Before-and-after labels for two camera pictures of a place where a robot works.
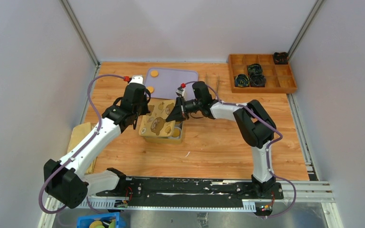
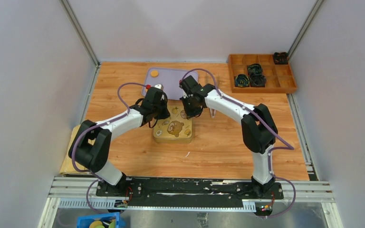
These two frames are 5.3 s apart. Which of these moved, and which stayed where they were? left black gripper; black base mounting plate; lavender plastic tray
Moved: left black gripper
Stayed: lavender plastic tray; black base mounting plate
